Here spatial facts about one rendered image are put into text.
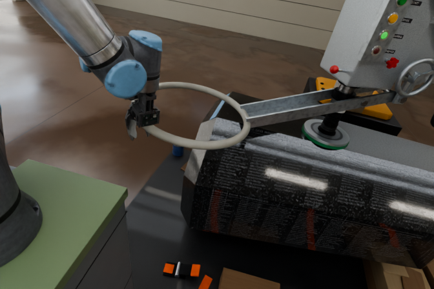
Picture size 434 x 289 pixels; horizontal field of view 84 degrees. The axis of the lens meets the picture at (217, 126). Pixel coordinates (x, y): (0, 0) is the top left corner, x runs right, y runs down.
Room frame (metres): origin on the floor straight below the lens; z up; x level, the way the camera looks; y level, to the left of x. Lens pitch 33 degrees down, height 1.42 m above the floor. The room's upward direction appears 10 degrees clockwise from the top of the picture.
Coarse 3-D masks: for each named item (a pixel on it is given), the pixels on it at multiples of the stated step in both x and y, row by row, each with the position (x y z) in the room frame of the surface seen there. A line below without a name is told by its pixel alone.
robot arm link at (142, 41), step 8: (136, 32) 0.67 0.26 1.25; (144, 32) 0.70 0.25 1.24; (136, 40) 0.64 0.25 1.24; (144, 40) 0.64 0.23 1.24; (152, 40) 0.65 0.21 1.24; (160, 40) 0.68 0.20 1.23; (136, 48) 0.63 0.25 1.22; (144, 48) 0.64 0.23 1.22; (152, 48) 0.65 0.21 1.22; (160, 48) 0.68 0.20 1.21; (136, 56) 0.62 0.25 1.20; (144, 56) 0.64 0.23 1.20; (152, 56) 0.65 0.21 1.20; (160, 56) 0.68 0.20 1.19; (144, 64) 0.64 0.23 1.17; (152, 64) 0.65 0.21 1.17; (160, 64) 0.69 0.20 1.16; (152, 72) 0.65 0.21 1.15; (152, 80) 0.66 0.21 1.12
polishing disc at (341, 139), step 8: (312, 120) 1.09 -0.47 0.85; (320, 120) 1.11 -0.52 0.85; (304, 128) 1.00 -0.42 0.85; (312, 128) 1.00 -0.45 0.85; (336, 128) 1.05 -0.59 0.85; (312, 136) 0.94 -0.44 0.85; (320, 136) 0.95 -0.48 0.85; (328, 136) 0.96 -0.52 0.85; (336, 136) 0.97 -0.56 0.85; (344, 136) 0.98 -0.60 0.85; (328, 144) 0.90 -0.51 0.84; (336, 144) 0.90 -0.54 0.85; (344, 144) 0.92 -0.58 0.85
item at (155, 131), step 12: (168, 84) 1.02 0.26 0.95; (180, 84) 1.05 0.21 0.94; (192, 84) 1.08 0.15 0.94; (216, 96) 1.06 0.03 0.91; (228, 96) 1.05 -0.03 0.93; (156, 132) 0.63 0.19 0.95; (240, 132) 0.76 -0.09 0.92; (180, 144) 0.61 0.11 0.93; (192, 144) 0.62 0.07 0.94; (204, 144) 0.63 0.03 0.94; (216, 144) 0.65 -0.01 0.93; (228, 144) 0.67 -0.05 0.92
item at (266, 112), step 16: (288, 96) 1.01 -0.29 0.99; (304, 96) 1.02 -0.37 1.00; (320, 96) 1.04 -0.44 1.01; (368, 96) 0.97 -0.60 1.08; (384, 96) 0.98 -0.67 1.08; (256, 112) 0.96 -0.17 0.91; (272, 112) 0.95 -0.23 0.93; (288, 112) 0.89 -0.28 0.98; (304, 112) 0.90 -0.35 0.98; (320, 112) 0.92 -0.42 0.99
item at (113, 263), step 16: (112, 224) 0.37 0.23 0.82; (112, 240) 0.36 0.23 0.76; (128, 240) 0.43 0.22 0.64; (96, 256) 0.30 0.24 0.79; (112, 256) 0.35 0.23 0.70; (128, 256) 0.42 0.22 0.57; (80, 272) 0.25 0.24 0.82; (96, 272) 0.28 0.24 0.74; (112, 272) 0.34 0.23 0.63; (128, 272) 0.41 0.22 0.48; (64, 288) 0.20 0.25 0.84; (80, 288) 0.23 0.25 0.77; (96, 288) 0.27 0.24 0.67; (112, 288) 0.33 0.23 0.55; (128, 288) 0.40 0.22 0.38
